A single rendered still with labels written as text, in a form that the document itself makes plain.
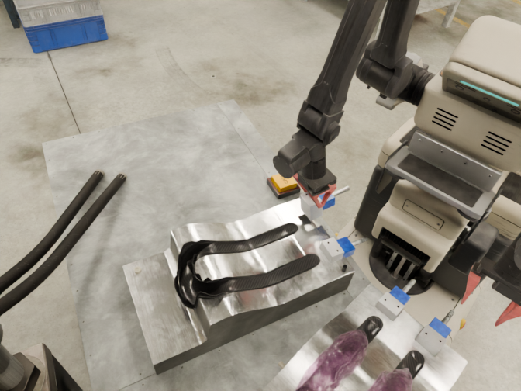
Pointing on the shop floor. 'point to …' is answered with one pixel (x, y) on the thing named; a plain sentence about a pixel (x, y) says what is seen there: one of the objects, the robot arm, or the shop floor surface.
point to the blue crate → (66, 33)
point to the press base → (63, 380)
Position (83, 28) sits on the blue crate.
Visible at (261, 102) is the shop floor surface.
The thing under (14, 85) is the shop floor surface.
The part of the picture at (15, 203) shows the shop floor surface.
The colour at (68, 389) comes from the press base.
